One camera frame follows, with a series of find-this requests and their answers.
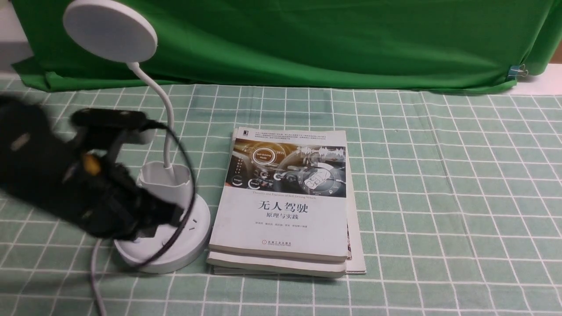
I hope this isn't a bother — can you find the blue binder clip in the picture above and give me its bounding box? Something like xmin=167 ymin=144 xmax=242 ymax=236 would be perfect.
xmin=506 ymin=64 xmax=528 ymax=81

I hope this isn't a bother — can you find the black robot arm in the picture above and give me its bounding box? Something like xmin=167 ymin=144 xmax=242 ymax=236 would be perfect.
xmin=0 ymin=96 xmax=183 ymax=241

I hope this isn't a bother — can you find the middle white book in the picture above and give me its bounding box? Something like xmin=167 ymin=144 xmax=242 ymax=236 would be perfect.
xmin=207 ymin=251 xmax=347 ymax=278

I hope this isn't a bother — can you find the green checkered tablecloth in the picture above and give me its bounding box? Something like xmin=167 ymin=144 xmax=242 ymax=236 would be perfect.
xmin=0 ymin=78 xmax=562 ymax=316

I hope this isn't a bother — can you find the white desk lamp with base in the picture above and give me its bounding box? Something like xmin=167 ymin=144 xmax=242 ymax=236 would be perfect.
xmin=63 ymin=0 xmax=211 ymax=274

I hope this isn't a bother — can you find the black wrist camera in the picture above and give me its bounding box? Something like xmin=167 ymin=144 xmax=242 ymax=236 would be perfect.
xmin=70 ymin=108 xmax=155 ymax=162

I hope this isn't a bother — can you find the top white self-driving book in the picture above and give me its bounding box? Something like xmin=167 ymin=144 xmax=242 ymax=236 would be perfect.
xmin=209 ymin=127 xmax=348 ymax=262

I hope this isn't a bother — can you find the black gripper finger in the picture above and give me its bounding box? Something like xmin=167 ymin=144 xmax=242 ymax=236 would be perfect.
xmin=143 ymin=203 xmax=184 ymax=237

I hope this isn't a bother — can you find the black camera cable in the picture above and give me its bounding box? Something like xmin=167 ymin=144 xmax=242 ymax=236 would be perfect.
xmin=127 ymin=118 xmax=198 ymax=269

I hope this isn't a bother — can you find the green backdrop cloth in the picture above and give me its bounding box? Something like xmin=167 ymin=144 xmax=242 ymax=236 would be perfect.
xmin=10 ymin=0 xmax=562 ymax=95

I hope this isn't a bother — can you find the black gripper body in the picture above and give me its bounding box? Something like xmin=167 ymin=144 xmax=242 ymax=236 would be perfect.
xmin=61 ymin=151 xmax=154 ymax=240

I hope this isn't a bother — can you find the white lamp power cable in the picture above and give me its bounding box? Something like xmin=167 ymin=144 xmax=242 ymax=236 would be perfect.
xmin=90 ymin=238 xmax=108 ymax=316

